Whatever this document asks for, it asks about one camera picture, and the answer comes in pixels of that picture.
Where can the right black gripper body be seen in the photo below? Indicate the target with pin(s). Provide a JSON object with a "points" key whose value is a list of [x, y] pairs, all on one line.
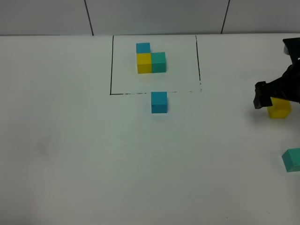
{"points": [[287, 87]]}

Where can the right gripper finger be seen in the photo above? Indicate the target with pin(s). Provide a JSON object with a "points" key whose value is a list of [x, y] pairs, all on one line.
{"points": [[262, 98]]}

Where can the green template block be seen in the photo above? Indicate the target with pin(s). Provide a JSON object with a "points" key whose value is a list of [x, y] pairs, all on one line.
{"points": [[158, 60]]}

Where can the yellow template block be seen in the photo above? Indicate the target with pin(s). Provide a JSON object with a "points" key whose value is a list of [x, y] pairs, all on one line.
{"points": [[144, 63]]}

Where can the blue template block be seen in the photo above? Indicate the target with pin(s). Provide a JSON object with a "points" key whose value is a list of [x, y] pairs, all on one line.
{"points": [[143, 48]]}

